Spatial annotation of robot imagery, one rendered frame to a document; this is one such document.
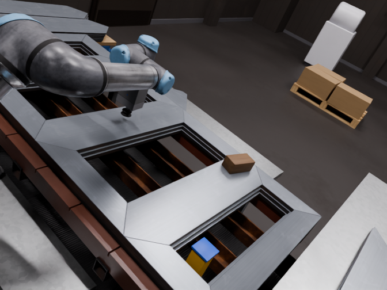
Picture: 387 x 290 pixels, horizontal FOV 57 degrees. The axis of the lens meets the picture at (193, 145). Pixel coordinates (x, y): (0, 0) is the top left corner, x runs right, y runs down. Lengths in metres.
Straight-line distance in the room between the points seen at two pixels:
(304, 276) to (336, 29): 7.18
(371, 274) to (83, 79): 0.82
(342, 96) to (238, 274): 4.80
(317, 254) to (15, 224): 0.86
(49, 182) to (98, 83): 0.40
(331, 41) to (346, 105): 2.47
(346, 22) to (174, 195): 7.00
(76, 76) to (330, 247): 0.75
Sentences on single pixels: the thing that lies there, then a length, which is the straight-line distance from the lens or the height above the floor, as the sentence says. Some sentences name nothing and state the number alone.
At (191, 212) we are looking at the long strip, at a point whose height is 0.86.
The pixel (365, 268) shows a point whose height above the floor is 1.07.
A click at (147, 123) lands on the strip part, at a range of 1.47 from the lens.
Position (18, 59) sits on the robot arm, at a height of 1.22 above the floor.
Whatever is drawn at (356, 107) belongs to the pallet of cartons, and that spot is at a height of 0.29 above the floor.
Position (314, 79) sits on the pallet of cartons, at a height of 0.33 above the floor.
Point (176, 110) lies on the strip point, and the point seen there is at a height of 0.86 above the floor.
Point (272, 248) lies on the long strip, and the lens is 1.20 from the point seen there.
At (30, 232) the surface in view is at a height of 0.68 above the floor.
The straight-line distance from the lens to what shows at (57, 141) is 1.24.
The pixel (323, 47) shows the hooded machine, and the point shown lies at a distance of 7.92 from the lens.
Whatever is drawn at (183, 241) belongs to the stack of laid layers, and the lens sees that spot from 1.08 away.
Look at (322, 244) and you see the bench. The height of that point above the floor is 1.05.
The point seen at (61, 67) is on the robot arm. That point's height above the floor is 1.24.
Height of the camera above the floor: 1.59
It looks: 30 degrees down
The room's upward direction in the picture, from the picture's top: 25 degrees clockwise
